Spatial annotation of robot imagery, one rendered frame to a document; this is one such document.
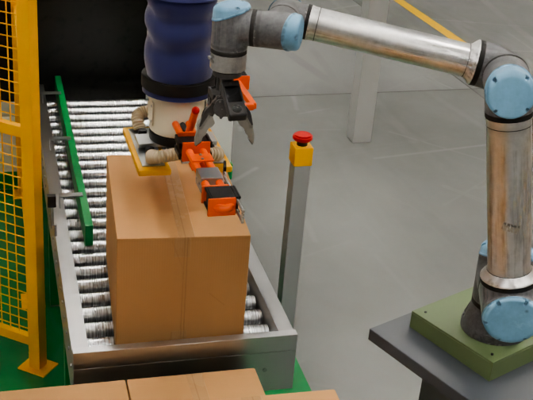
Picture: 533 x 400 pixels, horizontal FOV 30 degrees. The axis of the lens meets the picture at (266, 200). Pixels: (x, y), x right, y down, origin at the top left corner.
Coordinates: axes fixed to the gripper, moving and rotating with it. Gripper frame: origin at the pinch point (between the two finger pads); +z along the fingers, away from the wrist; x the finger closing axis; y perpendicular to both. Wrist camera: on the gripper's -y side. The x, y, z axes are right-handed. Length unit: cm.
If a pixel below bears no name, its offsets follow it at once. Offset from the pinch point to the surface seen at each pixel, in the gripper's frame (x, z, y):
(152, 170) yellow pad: 11, 26, 42
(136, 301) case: 18, 63, 28
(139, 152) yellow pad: 14, 25, 53
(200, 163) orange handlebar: 0.8, 15.6, 24.2
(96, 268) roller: 24, 81, 79
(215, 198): 2.8, 12.2, -4.7
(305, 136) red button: -48, 32, 78
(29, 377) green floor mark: 48, 136, 93
